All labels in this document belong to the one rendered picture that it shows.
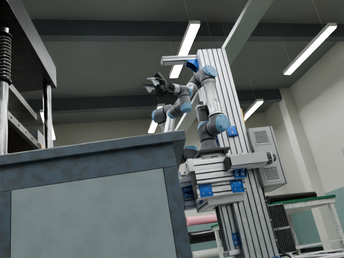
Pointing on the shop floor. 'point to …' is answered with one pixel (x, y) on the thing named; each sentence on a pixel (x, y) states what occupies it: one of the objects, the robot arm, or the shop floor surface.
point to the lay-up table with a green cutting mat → (310, 201)
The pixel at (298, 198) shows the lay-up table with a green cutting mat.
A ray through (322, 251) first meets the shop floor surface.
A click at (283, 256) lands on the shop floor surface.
